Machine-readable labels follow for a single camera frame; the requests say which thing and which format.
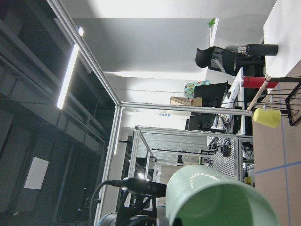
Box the pale green plastic cup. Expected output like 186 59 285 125
166 165 280 226

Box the yellow plastic cup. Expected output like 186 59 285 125
253 108 281 128

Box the black office chair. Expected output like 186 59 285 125
195 46 265 77

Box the red water bottle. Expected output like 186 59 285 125
242 76 278 89

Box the black water bottle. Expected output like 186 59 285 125
238 44 278 56

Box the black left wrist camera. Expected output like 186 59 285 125
78 178 167 211

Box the wooden dowel rack handle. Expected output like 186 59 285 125
247 75 272 111

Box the black wire cup rack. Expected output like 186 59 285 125
255 76 301 126

